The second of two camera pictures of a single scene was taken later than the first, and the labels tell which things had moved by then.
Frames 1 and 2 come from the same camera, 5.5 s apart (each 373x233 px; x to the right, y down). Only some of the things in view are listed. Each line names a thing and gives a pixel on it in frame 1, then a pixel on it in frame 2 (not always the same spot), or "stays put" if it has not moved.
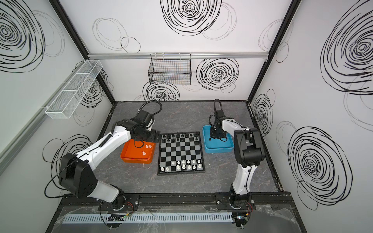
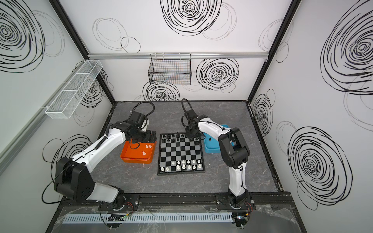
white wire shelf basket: [72, 90] stays put
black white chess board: [180, 153] stays put
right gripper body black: [218, 135] to [193, 133]
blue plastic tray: [215, 145] stays put
